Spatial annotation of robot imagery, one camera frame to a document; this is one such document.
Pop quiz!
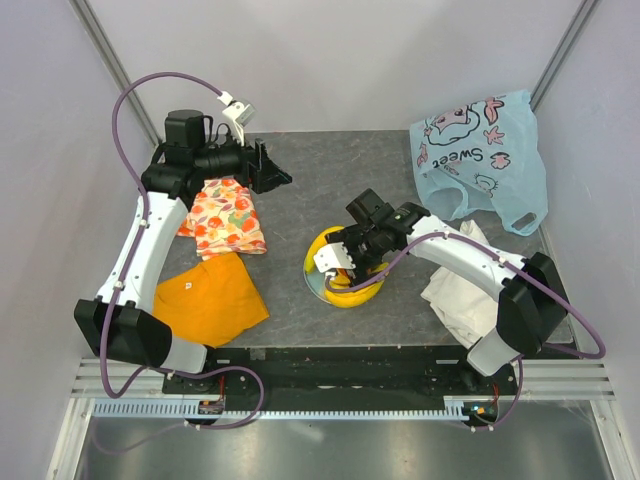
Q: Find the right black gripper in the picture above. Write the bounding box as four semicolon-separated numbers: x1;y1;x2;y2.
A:
325;224;386;293

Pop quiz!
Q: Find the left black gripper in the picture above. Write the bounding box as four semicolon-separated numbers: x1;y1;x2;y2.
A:
194;124;291;195

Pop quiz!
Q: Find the single yellow banana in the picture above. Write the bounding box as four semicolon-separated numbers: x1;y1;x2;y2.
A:
303;225;344;274

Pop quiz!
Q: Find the yellow banana bunch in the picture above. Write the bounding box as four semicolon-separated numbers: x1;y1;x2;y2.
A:
324;270;384;309

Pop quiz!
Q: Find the light blue plastic bag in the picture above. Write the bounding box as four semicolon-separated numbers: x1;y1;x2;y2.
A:
409;90;548;236

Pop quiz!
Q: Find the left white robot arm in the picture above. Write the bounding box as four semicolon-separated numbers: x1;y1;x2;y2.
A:
74;102;292;393

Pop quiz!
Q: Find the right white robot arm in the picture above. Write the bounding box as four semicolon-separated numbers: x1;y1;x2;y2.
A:
328;189;568;394

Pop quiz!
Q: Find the blue and cream plate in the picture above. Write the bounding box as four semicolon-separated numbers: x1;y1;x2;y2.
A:
302;265;351;309

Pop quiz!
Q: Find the floral orange cloth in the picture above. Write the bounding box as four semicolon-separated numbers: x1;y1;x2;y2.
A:
177;178;267;260

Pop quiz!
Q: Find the white cloth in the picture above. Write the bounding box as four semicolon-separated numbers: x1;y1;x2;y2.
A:
420;219;501;350

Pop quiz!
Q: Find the yellow orange cloth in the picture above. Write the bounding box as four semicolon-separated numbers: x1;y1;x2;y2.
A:
153;253;269;347

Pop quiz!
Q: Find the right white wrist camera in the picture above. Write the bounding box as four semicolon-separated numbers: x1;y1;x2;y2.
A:
313;242;355;274

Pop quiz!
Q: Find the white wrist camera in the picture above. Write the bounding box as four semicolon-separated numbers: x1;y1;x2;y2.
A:
218;91;256;146
313;242;355;274

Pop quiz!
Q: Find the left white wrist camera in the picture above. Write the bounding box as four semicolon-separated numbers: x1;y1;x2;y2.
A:
218;91;256;146

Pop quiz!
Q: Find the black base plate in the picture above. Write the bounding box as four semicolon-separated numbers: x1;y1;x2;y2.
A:
159;344;516;401

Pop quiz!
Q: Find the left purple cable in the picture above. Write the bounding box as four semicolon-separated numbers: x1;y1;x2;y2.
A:
90;71;265;454

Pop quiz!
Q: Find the slotted cable duct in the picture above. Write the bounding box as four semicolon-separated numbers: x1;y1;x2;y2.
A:
90;396;471;422

